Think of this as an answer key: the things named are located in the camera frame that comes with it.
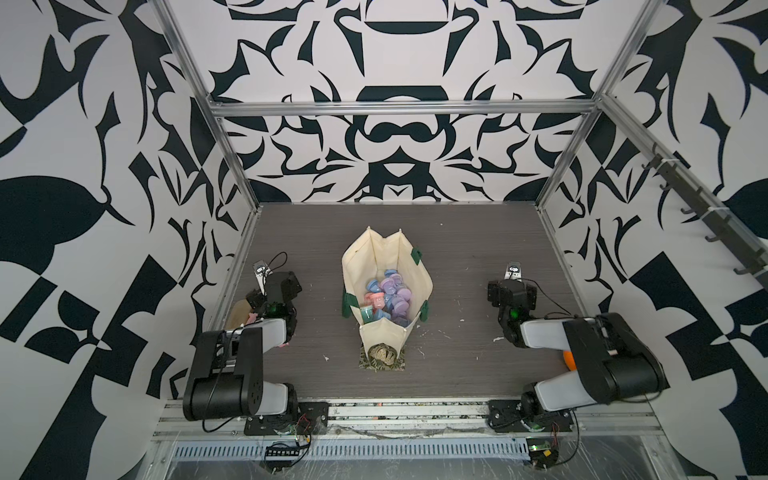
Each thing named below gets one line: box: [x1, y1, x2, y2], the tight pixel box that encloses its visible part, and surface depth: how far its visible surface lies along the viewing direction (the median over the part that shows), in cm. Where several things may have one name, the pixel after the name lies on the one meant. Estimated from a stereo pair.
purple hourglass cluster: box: [391, 291, 412, 328], surface depth 85 cm
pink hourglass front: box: [364, 291, 386, 309], surface depth 87 cm
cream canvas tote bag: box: [342, 226, 433, 358], surface depth 86 cm
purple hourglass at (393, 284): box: [380, 269, 412, 302], surface depth 89 cm
